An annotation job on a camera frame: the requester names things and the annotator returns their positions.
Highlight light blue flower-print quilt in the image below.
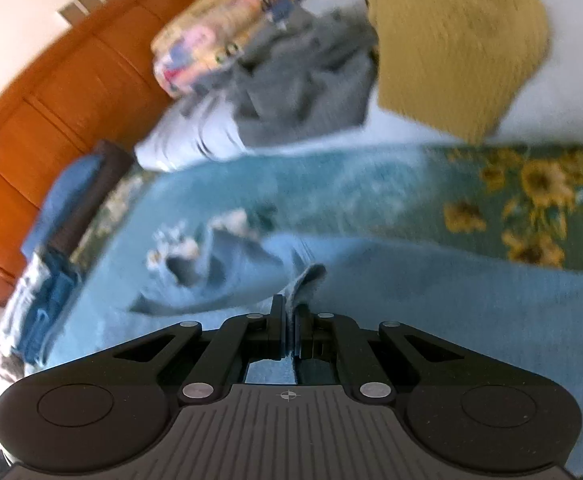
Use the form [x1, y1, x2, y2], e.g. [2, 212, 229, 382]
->
[134, 0, 583, 176]

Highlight white folded garment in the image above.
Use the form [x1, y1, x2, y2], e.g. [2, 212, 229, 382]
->
[0, 260, 52, 346]

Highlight dark blue folded garment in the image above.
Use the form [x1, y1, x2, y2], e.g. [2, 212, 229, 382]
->
[18, 250, 84, 366]

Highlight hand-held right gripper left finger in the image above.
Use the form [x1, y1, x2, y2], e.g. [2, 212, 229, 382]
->
[96, 294, 289, 405]

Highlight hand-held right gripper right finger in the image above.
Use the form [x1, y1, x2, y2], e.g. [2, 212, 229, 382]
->
[293, 307, 477, 405]

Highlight colourful folded quilt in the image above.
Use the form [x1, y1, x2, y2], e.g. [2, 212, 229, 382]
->
[151, 0, 302, 101]

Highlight floral green blue blanket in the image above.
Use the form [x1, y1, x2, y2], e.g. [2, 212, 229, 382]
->
[1, 142, 583, 361]

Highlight wooden headboard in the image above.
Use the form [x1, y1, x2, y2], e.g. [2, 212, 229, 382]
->
[0, 0, 217, 306]

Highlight grey garment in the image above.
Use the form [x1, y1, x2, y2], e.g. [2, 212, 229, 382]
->
[228, 10, 379, 148]

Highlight light blue sweater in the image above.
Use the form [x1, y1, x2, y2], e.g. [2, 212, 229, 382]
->
[128, 232, 583, 476]

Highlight mustard knitted sweater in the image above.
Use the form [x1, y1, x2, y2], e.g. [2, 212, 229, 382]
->
[366, 0, 552, 146]

